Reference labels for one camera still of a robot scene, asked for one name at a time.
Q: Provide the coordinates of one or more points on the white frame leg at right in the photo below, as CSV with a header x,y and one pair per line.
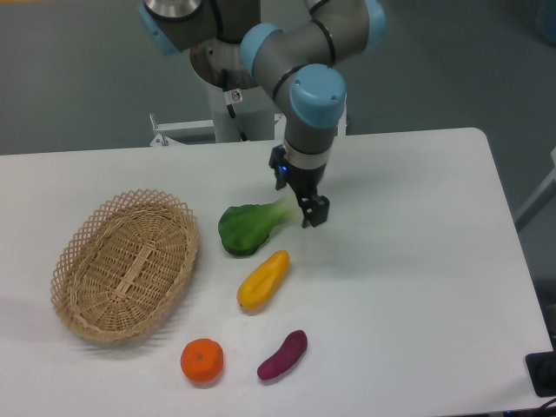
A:
x,y
537,200

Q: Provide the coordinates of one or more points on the black device at table edge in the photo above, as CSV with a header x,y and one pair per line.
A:
x,y
541,369

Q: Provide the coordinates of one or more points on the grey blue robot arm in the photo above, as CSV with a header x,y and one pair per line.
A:
x,y
254,69

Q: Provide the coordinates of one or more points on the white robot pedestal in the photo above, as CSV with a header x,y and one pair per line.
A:
x,y
241,111

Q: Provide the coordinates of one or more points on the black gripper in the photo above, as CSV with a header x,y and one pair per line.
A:
x,y
302,173

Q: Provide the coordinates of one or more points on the woven wicker basket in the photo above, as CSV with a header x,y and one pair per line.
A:
x,y
126,266

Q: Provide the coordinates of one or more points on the orange tangerine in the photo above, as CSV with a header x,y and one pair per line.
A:
x,y
202,360

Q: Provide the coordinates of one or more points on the green leafy vegetable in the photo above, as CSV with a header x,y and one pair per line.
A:
x,y
244,229

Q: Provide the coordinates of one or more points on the yellow papaya half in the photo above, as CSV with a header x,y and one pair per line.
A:
x,y
264,281

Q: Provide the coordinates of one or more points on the purple sweet potato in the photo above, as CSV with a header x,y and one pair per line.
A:
x,y
291,350

